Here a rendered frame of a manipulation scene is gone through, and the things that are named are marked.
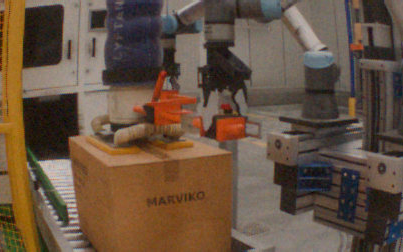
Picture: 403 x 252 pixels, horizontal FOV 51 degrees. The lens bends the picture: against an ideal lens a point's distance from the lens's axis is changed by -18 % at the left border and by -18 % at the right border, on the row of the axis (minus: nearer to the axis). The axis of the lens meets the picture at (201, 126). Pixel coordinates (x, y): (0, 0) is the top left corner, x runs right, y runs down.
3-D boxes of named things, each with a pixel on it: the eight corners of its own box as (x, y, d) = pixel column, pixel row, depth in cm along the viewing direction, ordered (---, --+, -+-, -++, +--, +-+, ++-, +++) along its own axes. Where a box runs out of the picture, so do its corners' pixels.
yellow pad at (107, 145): (85, 140, 181) (84, 127, 181) (108, 138, 186) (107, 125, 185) (111, 156, 152) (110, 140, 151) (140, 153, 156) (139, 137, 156)
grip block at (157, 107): (142, 122, 152) (141, 103, 151) (171, 120, 156) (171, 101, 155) (153, 126, 144) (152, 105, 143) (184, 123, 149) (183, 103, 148)
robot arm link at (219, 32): (241, 25, 116) (211, 23, 112) (241, 43, 117) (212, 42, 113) (224, 26, 123) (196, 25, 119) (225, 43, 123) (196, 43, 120)
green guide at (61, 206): (19, 158, 336) (18, 147, 335) (30, 157, 341) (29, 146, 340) (50, 223, 195) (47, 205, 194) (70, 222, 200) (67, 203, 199)
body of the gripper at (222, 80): (223, 89, 126) (222, 42, 124) (242, 91, 119) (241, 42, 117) (196, 90, 123) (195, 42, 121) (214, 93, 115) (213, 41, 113)
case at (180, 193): (79, 227, 195) (68, 136, 190) (161, 219, 214) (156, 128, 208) (123, 282, 143) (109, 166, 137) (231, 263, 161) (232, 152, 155)
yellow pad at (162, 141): (129, 136, 190) (128, 123, 190) (153, 134, 195) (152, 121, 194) (166, 150, 161) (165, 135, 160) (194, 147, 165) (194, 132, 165)
